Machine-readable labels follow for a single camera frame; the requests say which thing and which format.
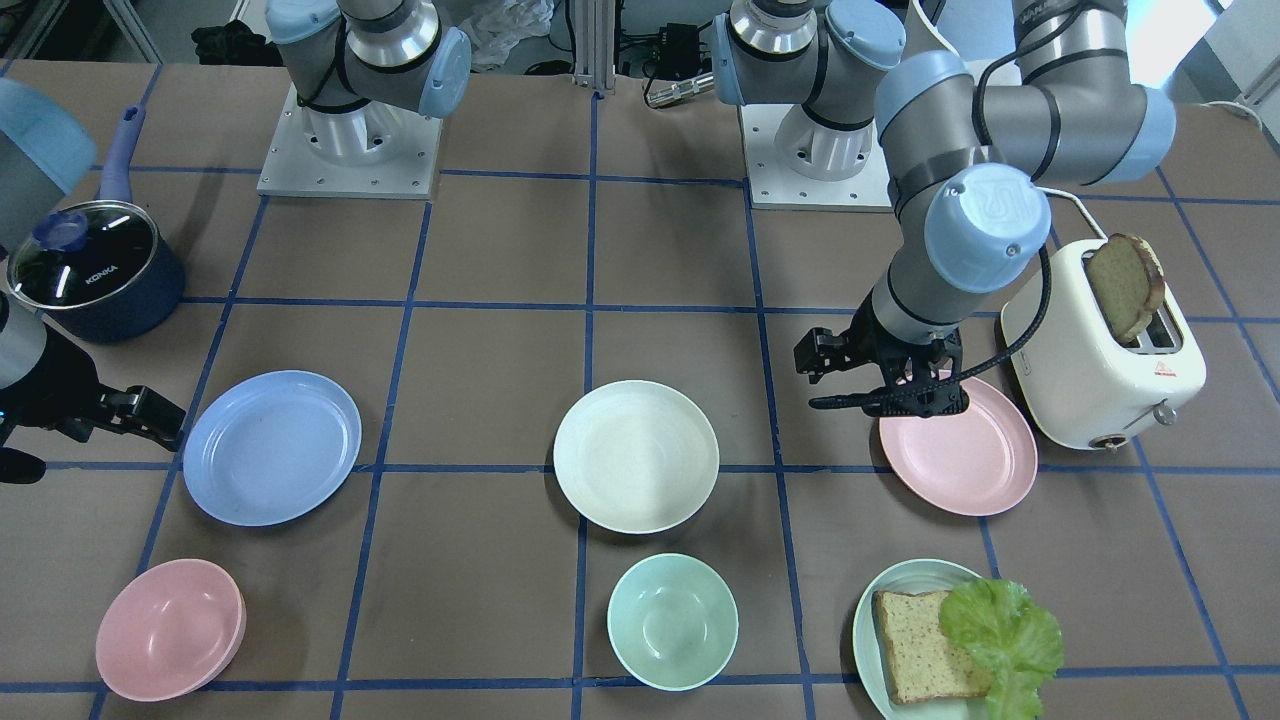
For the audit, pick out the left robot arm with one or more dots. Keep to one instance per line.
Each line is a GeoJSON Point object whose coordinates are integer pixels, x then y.
{"type": "Point", "coordinates": [965, 154]}

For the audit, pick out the light green plate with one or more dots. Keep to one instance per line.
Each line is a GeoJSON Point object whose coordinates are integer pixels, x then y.
{"type": "Point", "coordinates": [914, 576]}

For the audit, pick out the bread slice in toaster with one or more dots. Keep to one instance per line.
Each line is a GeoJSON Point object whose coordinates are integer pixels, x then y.
{"type": "Point", "coordinates": [1128, 284]}

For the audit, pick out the pink plate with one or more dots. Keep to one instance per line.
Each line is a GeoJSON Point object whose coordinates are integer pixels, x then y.
{"type": "Point", "coordinates": [978, 463]}

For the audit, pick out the glass pot lid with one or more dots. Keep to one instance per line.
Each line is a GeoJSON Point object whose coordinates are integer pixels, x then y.
{"type": "Point", "coordinates": [84, 254]}

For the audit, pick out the cream toaster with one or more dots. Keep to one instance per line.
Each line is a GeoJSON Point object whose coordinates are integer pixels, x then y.
{"type": "Point", "coordinates": [1085, 390]}

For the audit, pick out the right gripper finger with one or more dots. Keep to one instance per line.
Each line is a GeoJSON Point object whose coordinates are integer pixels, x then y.
{"type": "Point", "coordinates": [21, 469]}

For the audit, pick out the blue plate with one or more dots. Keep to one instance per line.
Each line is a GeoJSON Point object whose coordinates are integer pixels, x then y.
{"type": "Point", "coordinates": [272, 448]}

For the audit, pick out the green bowl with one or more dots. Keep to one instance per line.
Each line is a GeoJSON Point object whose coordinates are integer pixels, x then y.
{"type": "Point", "coordinates": [672, 622]}

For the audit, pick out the pink bowl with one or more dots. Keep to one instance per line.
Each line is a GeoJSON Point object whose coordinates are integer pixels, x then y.
{"type": "Point", "coordinates": [170, 631]}

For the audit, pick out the aluminium frame post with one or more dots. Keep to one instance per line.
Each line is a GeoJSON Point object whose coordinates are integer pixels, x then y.
{"type": "Point", "coordinates": [594, 26]}

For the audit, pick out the green lettuce leaf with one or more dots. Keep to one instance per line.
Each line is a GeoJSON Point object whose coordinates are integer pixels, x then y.
{"type": "Point", "coordinates": [1006, 632]}

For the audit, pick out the bread slice on plate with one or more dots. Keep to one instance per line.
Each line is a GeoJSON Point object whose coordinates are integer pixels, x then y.
{"type": "Point", "coordinates": [923, 663]}

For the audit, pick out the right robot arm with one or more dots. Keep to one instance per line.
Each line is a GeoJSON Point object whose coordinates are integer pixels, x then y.
{"type": "Point", "coordinates": [342, 55]}

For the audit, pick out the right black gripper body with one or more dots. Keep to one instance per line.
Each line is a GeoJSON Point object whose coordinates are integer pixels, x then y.
{"type": "Point", "coordinates": [52, 385]}

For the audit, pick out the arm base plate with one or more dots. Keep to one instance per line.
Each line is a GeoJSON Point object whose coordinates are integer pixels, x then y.
{"type": "Point", "coordinates": [796, 164]}
{"type": "Point", "coordinates": [375, 152]}

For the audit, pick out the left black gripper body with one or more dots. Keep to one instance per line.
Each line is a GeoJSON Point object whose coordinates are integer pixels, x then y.
{"type": "Point", "coordinates": [868, 350]}

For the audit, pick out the cream plate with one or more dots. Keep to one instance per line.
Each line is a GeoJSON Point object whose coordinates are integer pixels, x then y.
{"type": "Point", "coordinates": [636, 457]}

